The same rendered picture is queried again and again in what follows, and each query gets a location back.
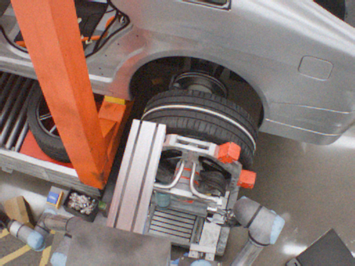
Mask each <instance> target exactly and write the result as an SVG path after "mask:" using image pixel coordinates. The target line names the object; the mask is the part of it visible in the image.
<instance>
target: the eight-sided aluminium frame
mask: <svg viewBox="0 0 355 266"><path fill-rule="evenodd" d="M180 143H181V144H180ZM182 144H185V145H182ZM188 144H189V145H188ZM190 145H196V146H198V148H196V147H192V146H190ZM200 148H204V149H207V150H203V149H200ZM169 149H174V150H179V151H183V152H187V153H190V154H198V155H200V156H204V157H208V158H210V159H212V160H213V161H215V162H216V163H217V164H218V165H220V166H221V167H223V168H224V169H226V171H228V172H229V173H231V174H232V176H231V178H230V179H227V180H229V183H228V186H227V191H232V190H235V187H236V184H237V181H238V180H239V177H240V175H241V169H242V165H241V164H240V163H239V162H238V161H233V162H231V163H227V164H226V163H223V162H222V161H221V160H218V159H217V158H218V153H219V150H220V146H218V145H214V144H213V143H207V142H204V141H199V140H195V139H191V138H188V137H181V136H178V135H174V134H168V135H167V136H164V143H163V146H162V151H164V150H169ZM163 175H164V176H163ZM173 176H174V174H172V173H170V172H169V171H167V170H165V169H164V168H162V167H161V166H159V165H157V173H156V176H155V177H156V178H158V180H160V181H165V182H166V183H168V184H170V183H171V182H172V181H173ZM198 186H199V188H198V189H197V191H198V192H199V193H202V194H203V195H204V194H211V193H219V191H218V190H217V189H216V188H212V187H209V186H208V185H206V184H205V183H204V182H199V184H198Z"/></svg>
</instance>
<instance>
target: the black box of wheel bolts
mask: <svg viewBox="0 0 355 266"><path fill-rule="evenodd" d="M98 205H99V199H98V198H95V197H93V196H91V195H89V194H87V193H84V192H82V191H81V190H77V189H75V188H72V187H71V188H70V189H69V191H68V193H67V195H66V197H65V199H64V202H63V203H62V206H63V209H64V210H65V211H66V212H68V213H70V214H72V215H74V216H76V217H80V218H82V219H84V220H86V221H88V222H94V220H95V219H96V216H97V214H98V211H99V208H98Z"/></svg>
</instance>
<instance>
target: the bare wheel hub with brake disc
mask: <svg viewBox="0 0 355 266"><path fill-rule="evenodd" d="M175 82H178V83H181V84H182V89H194V90H200V91H206V92H209V93H211V94H215V95H218V96H220V97H223V98H226V95H227V92H226V90H225V86H223V85H222V84H221V83H220V82H219V81H218V80H217V79H215V78H213V77H211V76H208V75H205V74H203V73H196V72H191V73H183V74H182V75H180V76H178V77H177V78H176V79H175Z"/></svg>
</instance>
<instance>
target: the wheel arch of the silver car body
mask: <svg viewBox="0 0 355 266"><path fill-rule="evenodd" d="M178 56H180V61H179V68H181V69H183V59H184V57H187V56H188V57H194V56H189V55H167V56H162V57H157V58H155V59H153V60H149V61H147V62H144V63H143V64H141V65H140V66H139V67H138V68H136V69H135V70H134V71H133V72H132V75H131V76H130V79H129V81H128V95H129V99H130V101H133V100H134V98H135V94H136V91H137V87H138V86H139V83H140V80H141V78H142V75H143V73H144V70H145V68H146V65H147V64H148V63H150V62H155V63H159V64H164V65H170V66H173V67H177V63H178ZM196 58H200V59H203V58H201V57H196ZM203 60H206V59H203ZM208 61H210V60H208ZM210 62H212V61H210ZM215 63H217V62H215ZM217 64H219V63H217ZM220 65H221V66H223V65H222V64H220ZM224 67H226V66H224ZM226 68H227V67H226ZM229 78H230V80H235V81H237V82H242V83H246V84H249V85H251V84H250V83H249V82H248V81H247V80H246V79H245V78H243V77H242V76H240V75H239V74H238V73H237V72H235V71H233V70H231V69H230V76H229ZM252 88H253V89H254V90H255V91H257V90H256V89H255V88H254V87H253V86H252ZM257 94H258V92H257ZM258 96H259V97H260V99H261V101H262V105H261V111H260V117H259V123H258V127H257V129H258V131H259V130H260V129H261V128H262V127H263V124H264V121H265V117H266V111H265V107H264V104H263V100H262V98H261V96H260V95H259V94H258Z"/></svg>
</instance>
